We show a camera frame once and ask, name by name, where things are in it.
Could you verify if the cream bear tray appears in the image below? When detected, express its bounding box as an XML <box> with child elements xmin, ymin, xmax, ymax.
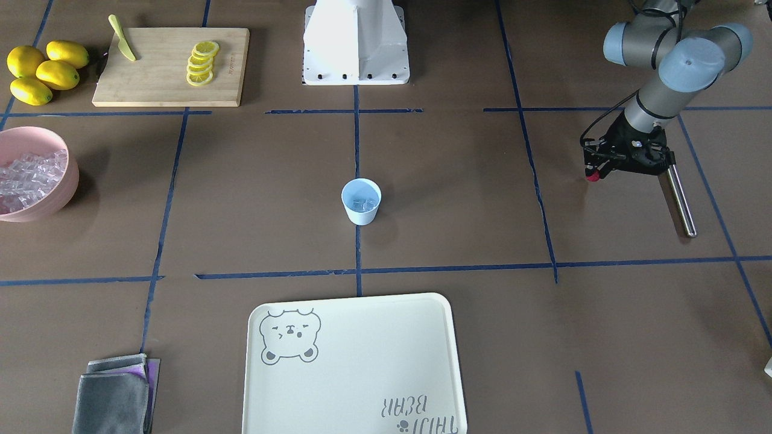
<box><xmin>241</xmin><ymin>293</ymin><xmax>468</xmax><ymax>433</ymax></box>

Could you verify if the clear ice cube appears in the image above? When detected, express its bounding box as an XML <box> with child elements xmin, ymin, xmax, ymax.
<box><xmin>350</xmin><ymin>196</ymin><xmax>379</xmax><ymax>213</ymax></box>

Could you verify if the yellow lemon front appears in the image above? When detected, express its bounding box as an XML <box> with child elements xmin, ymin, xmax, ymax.
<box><xmin>9</xmin><ymin>77</ymin><xmax>53</xmax><ymax>106</ymax></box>
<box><xmin>36</xmin><ymin>60</ymin><xmax>80</xmax><ymax>90</ymax></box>

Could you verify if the yellow lemon back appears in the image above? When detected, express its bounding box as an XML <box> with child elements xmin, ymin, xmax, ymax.
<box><xmin>6</xmin><ymin>46</ymin><xmax>46</xmax><ymax>78</ymax></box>
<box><xmin>46</xmin><ymin>40</ymin><xmax>89</xmax><ymax>69</ymax></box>

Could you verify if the yellow lemon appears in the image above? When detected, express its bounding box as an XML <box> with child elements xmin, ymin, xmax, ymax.
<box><xmin>36</xmin><ymin>60</ymin><xmax>80</xmax><ymax>90</ymax></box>
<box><xmin>6</xmin><ymin>46</ymin><xmax>46</xmax><ymax>78</ymax></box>
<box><xmin>46</xmin><ymin>40</ymin><xmax>89</xmax><ymax>69</ymax></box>
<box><xmin>9</xmin><ymin>77</ymin><xmax>53</xmax><ymax>106</ymax></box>

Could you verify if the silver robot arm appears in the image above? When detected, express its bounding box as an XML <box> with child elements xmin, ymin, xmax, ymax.
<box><xmin>580</xmin><ymin>1</ymin><xmax>755</xmax><ymax>181</ymax></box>

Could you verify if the lemon slices row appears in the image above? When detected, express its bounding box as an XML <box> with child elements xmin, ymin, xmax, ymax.
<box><xmin>185</xmin><ymin>40</ymin><xmax>220</xmax><ymax>86</ymax></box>

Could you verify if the wooden cutting board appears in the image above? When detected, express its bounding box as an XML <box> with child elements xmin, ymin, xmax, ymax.
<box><xmin>92</xmin><ymin>27</ymin><xmax>249</xmax><ymax>107</ymax></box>

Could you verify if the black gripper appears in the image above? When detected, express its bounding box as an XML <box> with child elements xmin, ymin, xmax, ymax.
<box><xmin>582</xmin><ymin>113</ymin><xmax>676</xmax><ymax>181</ymax></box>

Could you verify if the yellow-green plastic knife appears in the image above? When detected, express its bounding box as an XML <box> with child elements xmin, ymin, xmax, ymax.
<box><xmin>108</xmin><ymin>14</ymin><xmax>137</xmax><ymax>61</ymax></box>

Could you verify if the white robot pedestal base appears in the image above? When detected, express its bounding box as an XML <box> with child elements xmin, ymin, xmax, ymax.
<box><xmin>302</xmin><ymin>1</ymin><xmax>411</xmax><ymax>86</ymax></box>

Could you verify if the pink bowl of ice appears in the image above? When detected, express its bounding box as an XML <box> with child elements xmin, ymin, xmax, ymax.
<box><xmin>1</xmin><ymin>126</ymin><xmax>80</xmax><ymax>222</ymax></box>

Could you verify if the light blue plastic cup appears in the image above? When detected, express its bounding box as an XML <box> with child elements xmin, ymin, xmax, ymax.
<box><xmin>340</xmin><ymin>178</ymin><xmax>382</xmax><ymax>226</ymax></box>

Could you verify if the grey folded cloth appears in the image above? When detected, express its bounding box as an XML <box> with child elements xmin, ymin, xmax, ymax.
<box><xmin>72</xmin><ymin>353</ymin><xmax>162</xmax><ymax>433</ymax></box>

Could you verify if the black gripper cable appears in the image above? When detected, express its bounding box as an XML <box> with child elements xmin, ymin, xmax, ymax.
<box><xmin>579</xmin><ymin>0</ymin><xmax>688</xmax><ymax>148</ymax></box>

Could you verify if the steel muddler black tip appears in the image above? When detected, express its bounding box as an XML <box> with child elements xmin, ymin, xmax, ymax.
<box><xmin>658</xmin><ymin>165</ymin><xmax>698</xmax><ymax>239</ymax></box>

